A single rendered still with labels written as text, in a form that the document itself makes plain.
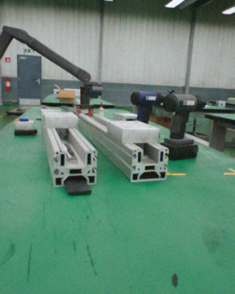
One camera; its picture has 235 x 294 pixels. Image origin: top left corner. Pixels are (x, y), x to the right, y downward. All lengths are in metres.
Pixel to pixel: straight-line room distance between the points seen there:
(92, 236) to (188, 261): 0.15
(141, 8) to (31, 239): 12.89
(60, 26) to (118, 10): 2.60
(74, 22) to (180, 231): 12.25
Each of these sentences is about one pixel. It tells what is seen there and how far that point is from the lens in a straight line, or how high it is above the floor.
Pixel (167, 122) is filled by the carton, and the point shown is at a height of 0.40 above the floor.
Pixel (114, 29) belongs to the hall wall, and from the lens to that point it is 12.73.
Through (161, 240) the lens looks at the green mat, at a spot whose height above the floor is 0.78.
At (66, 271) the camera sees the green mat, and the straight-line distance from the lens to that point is 0.39.
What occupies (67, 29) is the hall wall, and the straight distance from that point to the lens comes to 12.56.
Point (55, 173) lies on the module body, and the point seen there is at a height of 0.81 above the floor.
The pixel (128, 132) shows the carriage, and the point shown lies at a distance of 0.73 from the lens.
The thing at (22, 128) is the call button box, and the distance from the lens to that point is 1.26.
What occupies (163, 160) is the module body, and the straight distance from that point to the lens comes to 0.71.
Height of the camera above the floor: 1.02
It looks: 11 degrees down
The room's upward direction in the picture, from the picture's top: 3 degrees clockwise
